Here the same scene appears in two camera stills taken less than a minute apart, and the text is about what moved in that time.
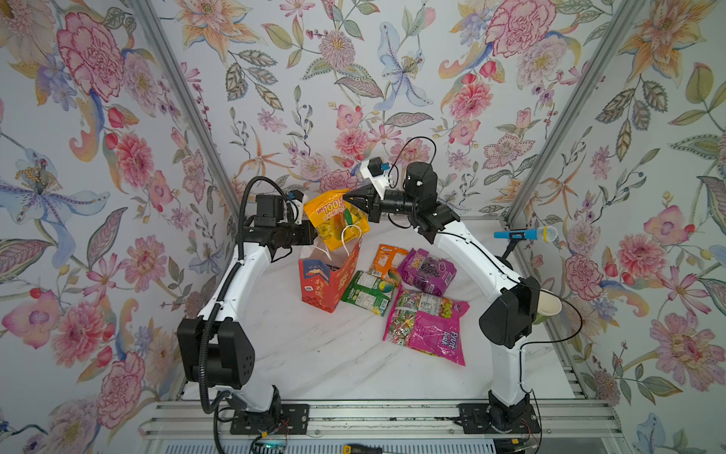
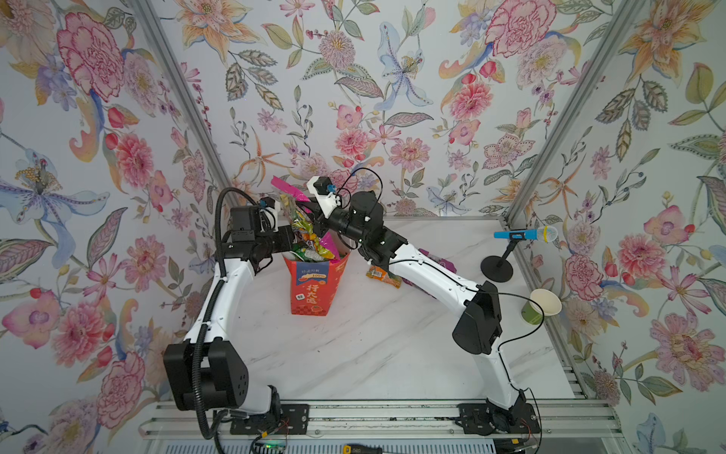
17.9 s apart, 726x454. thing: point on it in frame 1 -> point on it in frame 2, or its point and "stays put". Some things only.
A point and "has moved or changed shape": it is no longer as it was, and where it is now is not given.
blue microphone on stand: (544, 234) stays put
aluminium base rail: (193, 419) stays put
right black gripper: (371, 200) -> (325, 225)
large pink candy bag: (428, 323) -> (306, 240)
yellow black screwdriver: (354, 448) stays put
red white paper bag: (325, 272) has moved or changed shape
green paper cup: (548, 305) stays put
